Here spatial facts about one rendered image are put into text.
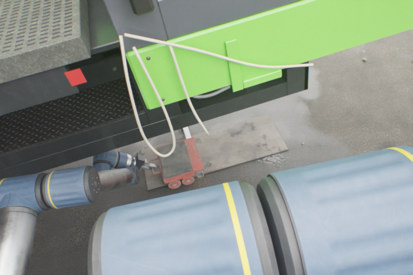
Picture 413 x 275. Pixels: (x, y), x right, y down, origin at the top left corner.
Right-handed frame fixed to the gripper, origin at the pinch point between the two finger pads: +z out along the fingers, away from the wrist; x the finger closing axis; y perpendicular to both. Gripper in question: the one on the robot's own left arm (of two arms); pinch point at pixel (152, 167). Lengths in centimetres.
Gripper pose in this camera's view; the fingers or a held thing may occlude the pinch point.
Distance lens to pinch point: 245.8
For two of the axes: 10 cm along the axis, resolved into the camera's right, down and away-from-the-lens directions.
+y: -2.6, -6.8, 6.8
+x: -5.2, 6.9, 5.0
